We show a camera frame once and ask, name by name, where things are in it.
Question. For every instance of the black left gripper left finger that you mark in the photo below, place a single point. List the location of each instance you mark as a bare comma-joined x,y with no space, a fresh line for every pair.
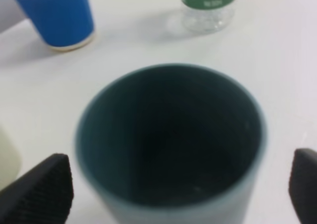
43,195

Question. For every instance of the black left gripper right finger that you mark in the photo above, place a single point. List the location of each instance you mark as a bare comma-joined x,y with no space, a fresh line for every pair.
303,185

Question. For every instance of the teal plastic cup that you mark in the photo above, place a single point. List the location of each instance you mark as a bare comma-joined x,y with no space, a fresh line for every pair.
173,144

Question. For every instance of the clear green-label water bottle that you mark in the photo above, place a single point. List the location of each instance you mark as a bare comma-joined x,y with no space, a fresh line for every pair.
207,16

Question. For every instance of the pale yellow-green plastic cup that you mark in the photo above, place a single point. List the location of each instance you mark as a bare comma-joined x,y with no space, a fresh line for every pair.
10,161

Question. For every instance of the blue sleeved paper cup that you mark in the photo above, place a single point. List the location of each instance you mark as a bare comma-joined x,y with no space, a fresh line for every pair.
64,25

